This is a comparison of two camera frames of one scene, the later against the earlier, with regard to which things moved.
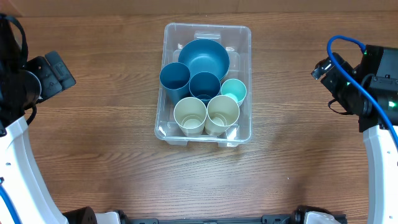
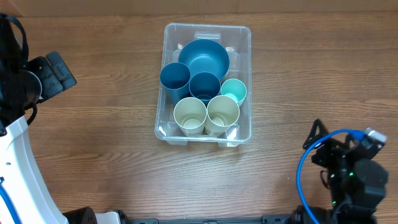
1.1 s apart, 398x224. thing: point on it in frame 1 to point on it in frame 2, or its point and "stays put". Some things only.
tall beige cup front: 222,111 stays put
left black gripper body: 41,80 stays put
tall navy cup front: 175,77 stays put
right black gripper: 330,80 to 332,146
